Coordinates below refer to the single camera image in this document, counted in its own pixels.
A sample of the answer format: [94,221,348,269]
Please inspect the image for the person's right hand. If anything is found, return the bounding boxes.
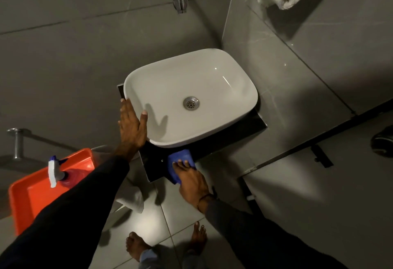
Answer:
[173,160,213,211]

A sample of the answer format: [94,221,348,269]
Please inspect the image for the person's left hand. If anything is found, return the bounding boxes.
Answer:
[118,98,148,156]

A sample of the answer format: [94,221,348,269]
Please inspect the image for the blue cleaning cloth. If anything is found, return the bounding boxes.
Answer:
[167,149,197,185]

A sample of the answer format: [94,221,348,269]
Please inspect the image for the person's left forearm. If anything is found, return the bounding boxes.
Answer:
[0,147,130,269]

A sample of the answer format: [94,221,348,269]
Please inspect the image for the person's right forearm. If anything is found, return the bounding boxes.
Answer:
[198,194,348,269]

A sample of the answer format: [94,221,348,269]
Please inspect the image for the black sink counter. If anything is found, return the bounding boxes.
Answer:
[117,84,268,183]

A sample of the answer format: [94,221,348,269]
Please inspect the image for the metal sink drain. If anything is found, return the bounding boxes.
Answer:
[183,96,200,111]

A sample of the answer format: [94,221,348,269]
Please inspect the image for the white cloth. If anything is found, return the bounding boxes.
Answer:
[114,177,145,214]

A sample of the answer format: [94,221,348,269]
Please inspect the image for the person's right foot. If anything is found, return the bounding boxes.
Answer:
[187,221,208,256]

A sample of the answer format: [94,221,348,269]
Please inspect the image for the person's foot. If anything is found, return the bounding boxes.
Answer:
[187,221,208,256]
[126,232,153,263]

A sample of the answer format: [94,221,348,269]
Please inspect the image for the white ceramic sink basin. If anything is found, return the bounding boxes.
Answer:
[123,48,258,148]

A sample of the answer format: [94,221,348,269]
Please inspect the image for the person's left foot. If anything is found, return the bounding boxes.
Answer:
[126,232,153,263]

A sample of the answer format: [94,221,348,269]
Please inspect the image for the spray bottle with white nozzle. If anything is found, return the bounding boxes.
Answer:
[48,156,93,189]

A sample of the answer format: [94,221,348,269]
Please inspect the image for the orange plastic tray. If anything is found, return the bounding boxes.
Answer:
[8,148,96,236]

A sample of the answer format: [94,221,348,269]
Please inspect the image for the black door hinge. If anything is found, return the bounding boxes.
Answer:
[310,144,334,169]

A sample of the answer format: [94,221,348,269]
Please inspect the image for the dark round object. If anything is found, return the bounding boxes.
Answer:
[370,124,393,158]

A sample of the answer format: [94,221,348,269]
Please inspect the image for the thin wrist bracelet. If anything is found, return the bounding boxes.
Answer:
[196,193,216,214]

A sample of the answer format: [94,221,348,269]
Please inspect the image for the chrome wall fixture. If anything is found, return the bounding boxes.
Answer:
[7,128,26,160]

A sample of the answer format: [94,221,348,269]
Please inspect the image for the black glass door frame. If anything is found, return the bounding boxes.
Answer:
[238,98,393,217]

